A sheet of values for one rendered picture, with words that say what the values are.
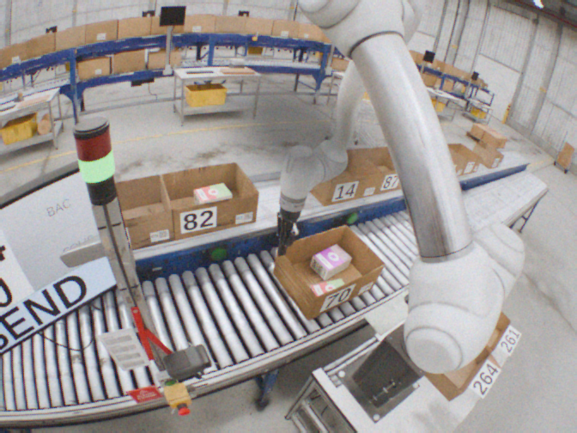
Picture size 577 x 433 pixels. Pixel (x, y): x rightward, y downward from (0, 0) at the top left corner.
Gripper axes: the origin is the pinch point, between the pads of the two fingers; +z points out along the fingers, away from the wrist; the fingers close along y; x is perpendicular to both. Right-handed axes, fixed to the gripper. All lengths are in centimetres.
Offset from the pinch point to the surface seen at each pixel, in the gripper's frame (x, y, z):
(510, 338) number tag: 80, 89, 13
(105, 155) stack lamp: -53, 31, -63
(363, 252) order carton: 42.4, 6.5, 12.1
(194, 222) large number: -26.3, -28.8, 2.9
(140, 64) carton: -17, -455, 10
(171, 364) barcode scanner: -52, 34, -9
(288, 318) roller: -2.4, 16.4, 24.9
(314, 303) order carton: 4.3, 21.1, 11.9
